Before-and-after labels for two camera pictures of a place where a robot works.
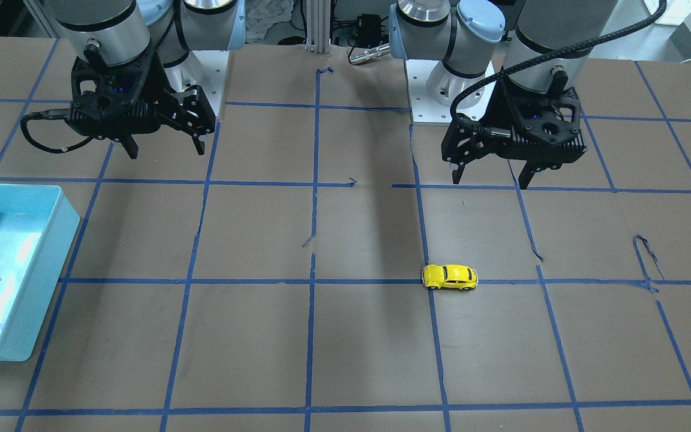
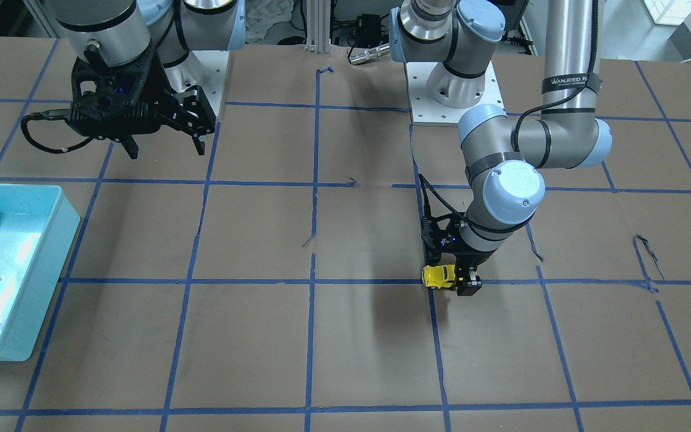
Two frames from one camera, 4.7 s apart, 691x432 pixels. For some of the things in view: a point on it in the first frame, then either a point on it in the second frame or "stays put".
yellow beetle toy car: [449, 276] stays put
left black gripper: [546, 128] → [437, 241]
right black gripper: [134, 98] stays put
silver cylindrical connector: [372, 53] stays put
